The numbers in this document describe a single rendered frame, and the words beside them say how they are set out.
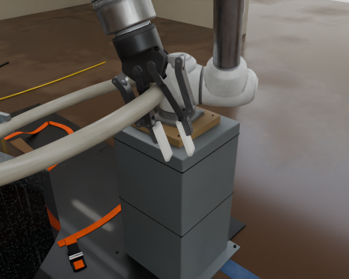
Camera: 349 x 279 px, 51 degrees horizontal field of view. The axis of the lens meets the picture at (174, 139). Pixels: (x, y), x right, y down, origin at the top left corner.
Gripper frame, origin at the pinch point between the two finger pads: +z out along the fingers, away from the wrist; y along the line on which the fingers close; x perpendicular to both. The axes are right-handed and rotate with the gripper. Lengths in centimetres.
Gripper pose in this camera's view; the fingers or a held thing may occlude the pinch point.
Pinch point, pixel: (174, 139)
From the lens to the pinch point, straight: 66.7
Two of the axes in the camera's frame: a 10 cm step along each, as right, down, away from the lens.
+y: -9.1, 2.2, 3.6
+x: -2.5, 4.1, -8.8
